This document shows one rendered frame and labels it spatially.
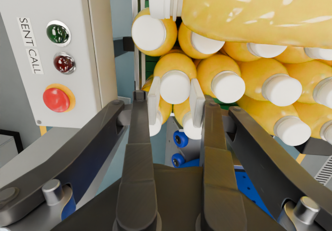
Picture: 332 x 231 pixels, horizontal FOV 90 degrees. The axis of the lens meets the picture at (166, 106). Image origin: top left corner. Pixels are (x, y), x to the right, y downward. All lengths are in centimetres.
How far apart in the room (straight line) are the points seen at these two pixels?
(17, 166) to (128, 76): 89
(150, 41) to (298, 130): 24
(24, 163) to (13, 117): 125
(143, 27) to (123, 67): 119
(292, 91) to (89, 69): 27
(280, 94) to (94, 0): 27
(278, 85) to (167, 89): 14
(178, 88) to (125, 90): 125
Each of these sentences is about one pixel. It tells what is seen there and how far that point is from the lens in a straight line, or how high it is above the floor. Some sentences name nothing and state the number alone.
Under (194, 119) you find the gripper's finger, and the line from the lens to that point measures 16.
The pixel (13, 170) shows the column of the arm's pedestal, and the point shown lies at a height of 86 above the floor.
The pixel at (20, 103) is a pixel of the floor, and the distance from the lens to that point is 200.
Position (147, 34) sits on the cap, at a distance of 21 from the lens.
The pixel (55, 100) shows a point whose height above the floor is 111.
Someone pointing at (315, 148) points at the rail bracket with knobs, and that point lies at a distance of 50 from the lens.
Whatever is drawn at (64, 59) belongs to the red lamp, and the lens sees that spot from 25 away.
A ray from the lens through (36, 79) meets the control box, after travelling 29.
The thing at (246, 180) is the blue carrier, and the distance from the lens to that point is 46.
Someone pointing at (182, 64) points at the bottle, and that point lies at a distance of 24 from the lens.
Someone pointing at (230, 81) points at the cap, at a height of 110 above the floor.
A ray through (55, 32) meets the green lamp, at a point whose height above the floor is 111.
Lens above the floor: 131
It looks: 66 degrees down
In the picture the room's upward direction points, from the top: 173 degrees counter-clockwise
